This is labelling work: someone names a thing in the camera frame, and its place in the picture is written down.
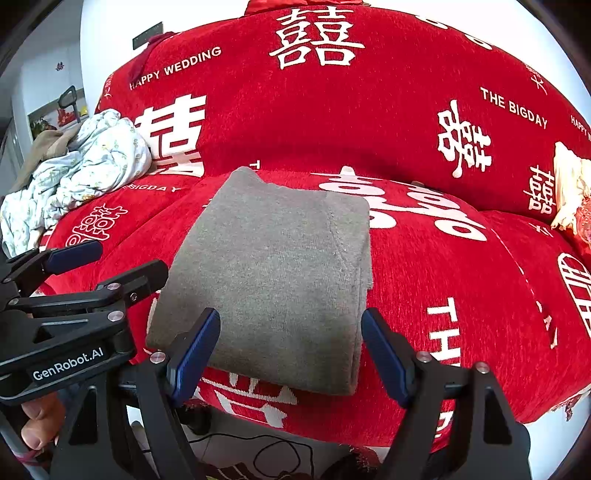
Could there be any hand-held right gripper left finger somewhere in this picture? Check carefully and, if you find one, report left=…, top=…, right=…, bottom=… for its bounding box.
left=48, top=307, right=222, bottom=480

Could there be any red satin pillow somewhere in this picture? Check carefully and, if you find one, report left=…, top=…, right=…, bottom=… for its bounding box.
left=244, top=0, right=370, bottom=17

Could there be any black cable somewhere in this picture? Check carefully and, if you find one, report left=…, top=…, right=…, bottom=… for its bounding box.
left=185, top=431, right=315, bottom=480

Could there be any person's left hand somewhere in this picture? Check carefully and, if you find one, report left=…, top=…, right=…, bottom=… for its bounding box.
left=21, top=392, right=66, bottom=452

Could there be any light floral cloth bundle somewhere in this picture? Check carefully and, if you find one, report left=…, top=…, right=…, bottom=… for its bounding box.
left=0, top=109, right=153, bottom=257

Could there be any red tasselled cushion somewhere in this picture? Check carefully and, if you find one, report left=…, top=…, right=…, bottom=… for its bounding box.
left=551, top=141, right=591, bottom=252

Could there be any dark wall plaque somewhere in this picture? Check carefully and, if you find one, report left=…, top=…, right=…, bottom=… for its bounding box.
left=132, top=21, right=164, bottom=50

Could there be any black metal handle frame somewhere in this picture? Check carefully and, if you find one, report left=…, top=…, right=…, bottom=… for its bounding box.
left=58, top=85, right=77, bottom=123

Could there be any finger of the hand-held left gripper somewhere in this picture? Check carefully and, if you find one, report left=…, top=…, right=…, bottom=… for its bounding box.
left=9, top=259, right=170, bottom=331
left=0, top=239, right=104, bottom=296

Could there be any grey knitted sweater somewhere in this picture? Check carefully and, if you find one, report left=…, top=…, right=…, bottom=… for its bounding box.
left=145, top=166, right=374, bottom=397

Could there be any brown cloth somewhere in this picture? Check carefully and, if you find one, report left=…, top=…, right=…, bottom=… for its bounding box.
left=9, top=129, right=81, bottom=195

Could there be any red printed sofa cover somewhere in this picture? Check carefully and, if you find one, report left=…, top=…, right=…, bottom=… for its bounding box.
left=34, top=4, right=591, bottom=455

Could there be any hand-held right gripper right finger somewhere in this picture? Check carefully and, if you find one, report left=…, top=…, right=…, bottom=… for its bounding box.
left=361, top=307, right=532, bottom=480

